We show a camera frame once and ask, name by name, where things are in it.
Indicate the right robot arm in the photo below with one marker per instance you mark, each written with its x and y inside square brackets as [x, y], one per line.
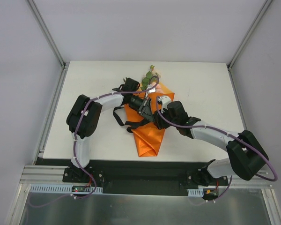
[245, 155]

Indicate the aluminium frame post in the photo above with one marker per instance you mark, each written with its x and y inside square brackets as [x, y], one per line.
[46, 33]
[254, 25]

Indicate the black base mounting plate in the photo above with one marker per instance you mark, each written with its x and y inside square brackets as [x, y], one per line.
[137, 177]

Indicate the black ribbon with gold text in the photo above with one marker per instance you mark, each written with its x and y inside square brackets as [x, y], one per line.
[128, 119]

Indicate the left aluminium frame post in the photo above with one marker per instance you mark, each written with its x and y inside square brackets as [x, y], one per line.
[46, 33]

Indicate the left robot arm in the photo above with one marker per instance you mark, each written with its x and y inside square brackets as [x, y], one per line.
[85, 113]

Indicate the mauve fake rose stem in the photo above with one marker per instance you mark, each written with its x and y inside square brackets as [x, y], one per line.
[125, 80]

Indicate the right aluminium frame post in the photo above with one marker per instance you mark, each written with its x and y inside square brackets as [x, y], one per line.
[254, 25]

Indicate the right white slotted cable duct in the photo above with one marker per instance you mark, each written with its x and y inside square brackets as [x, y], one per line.
[200, 192]

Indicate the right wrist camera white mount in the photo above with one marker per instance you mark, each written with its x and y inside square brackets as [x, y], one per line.
[163, 101]

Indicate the white slotted cable duct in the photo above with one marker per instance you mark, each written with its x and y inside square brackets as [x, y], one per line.
[200, 192]
[64, 189]

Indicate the orange wrapping paper sheet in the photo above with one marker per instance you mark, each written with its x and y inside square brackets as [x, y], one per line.
[148, 141]

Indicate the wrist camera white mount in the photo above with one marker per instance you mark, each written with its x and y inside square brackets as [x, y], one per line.
[163, 101]
[151, 90]

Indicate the left white slotted cable duct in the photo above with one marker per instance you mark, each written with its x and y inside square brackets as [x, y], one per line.
[64, 189]

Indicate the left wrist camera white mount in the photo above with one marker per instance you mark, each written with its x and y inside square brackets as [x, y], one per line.
[151, 90]

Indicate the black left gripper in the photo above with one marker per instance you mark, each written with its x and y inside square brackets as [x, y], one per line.
[144, 106]

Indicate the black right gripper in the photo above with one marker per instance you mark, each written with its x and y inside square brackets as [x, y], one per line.
[159, 121]

